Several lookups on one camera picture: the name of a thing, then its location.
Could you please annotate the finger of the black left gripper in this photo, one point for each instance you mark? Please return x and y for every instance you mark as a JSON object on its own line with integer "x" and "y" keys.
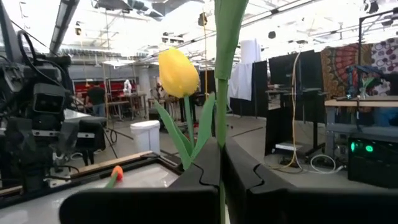
{"x": 72, "y": 137}
{"x": 62, "y": 137}

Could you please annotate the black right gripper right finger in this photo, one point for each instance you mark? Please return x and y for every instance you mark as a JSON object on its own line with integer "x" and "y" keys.
{"x": 311, "y": 208}

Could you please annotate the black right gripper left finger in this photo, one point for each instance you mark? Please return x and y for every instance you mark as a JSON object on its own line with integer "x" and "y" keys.
{"x": 140, "y": 205}

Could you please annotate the orange artificial tulip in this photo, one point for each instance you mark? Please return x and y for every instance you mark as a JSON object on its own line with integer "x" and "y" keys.
{"x": 117, "y": 172}
{"x": 228, "y": 37}

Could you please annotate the yellow artificial tulip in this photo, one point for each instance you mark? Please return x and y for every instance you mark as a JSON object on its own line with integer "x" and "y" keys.
{"x": 177, "y": 73}

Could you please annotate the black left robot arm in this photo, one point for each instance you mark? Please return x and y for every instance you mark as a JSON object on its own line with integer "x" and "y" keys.
{"x": 18, "y": 74}

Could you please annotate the person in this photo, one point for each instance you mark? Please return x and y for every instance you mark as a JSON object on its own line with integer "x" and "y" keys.
{"x": 96, "y": 96}

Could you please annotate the red storage rack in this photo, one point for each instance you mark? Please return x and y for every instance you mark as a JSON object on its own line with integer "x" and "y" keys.
{"x": 112, "y": 85}

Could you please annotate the white trash bin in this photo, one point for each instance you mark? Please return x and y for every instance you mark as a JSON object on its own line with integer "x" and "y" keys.
{"x": 145, "y": 137}

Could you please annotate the black perforated equipment box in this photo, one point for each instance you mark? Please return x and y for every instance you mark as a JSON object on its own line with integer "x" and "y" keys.
{"x": 373, "y": 165}

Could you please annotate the wooden workbench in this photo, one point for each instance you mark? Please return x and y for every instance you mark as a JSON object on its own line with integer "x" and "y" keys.
{"x": 357, "y": 103}

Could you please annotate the black computer monitor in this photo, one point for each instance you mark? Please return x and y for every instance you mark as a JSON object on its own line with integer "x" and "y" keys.
{"x": 298, "y": 81}

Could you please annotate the black partition panel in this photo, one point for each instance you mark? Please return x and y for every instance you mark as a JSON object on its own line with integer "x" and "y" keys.
{"x": 260, "y": 90}

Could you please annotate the blue and black robot rig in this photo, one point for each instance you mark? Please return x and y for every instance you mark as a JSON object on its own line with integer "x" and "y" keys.
{"x": 360, "y": 77}

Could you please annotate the orange mandala tapestry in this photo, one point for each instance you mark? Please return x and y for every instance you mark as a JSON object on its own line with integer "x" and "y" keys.
{"x": 345, "y": 71}

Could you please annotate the white hanging cloth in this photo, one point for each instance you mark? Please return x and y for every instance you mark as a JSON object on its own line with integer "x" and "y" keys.
{"x": 245, "y": 71}

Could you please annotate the circle-patterned hanging cloth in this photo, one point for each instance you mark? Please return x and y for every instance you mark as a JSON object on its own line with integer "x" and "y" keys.
{"x": 385, "y": 56}

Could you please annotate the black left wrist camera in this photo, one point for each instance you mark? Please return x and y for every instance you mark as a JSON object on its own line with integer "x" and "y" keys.
{"x": 48, "y": 102}

